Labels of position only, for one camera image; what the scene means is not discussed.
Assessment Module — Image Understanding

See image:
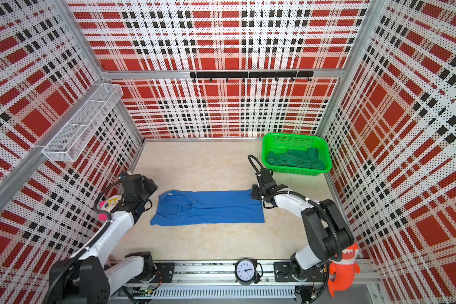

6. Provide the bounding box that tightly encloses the blue tank top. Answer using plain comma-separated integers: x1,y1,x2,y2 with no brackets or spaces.
150,190,265,227

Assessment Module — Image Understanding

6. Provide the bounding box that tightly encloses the green tank top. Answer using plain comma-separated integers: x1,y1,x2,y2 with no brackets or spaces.
266,148,326,170

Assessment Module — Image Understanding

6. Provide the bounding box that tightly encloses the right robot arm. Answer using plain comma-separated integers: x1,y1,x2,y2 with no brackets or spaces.
252,168,355,281

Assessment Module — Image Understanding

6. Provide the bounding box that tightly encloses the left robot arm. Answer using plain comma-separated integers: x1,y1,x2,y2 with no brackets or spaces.
43,172,158,303

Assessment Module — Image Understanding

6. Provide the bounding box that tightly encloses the pink plush with yellow glasses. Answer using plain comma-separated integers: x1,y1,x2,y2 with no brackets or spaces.
98,195,121,222

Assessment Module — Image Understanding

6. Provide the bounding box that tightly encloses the green plastic basket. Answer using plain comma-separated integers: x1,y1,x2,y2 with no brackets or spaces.
261,133,333,176

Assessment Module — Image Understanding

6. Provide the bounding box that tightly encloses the small black analog clock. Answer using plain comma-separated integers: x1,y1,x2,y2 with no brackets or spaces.
234,258,262,286

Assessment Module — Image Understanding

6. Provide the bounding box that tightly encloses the red shark plush toy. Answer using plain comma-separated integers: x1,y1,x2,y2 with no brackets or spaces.
328,243,360,298

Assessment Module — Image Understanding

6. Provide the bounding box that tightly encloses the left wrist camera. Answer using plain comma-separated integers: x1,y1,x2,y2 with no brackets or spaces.
118,171,131,181

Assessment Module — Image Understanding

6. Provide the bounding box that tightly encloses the white wire mesh shelf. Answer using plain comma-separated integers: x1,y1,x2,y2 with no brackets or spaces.
43,83,123,162

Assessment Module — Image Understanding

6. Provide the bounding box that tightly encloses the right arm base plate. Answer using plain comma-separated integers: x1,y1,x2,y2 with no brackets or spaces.
274,261,326,283

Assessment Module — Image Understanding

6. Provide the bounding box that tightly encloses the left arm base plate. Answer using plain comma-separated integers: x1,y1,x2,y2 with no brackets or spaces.
127,262,175,284

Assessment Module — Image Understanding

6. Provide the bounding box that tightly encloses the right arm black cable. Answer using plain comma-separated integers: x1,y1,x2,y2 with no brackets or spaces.
248,153,343,304

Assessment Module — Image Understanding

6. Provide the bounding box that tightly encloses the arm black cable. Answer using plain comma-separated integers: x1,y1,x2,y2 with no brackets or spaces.
248,153,343,304
45,180,153,304

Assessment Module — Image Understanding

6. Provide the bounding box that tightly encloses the aluminium front rail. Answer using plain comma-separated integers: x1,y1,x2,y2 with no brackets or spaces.
64,259,381,304

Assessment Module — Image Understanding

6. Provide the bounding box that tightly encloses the black hook rail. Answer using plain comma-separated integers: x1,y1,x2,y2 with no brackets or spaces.
189,70,314,81

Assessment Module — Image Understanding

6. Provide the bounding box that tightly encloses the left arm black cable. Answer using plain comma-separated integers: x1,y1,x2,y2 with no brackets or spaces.
45,180,153,304

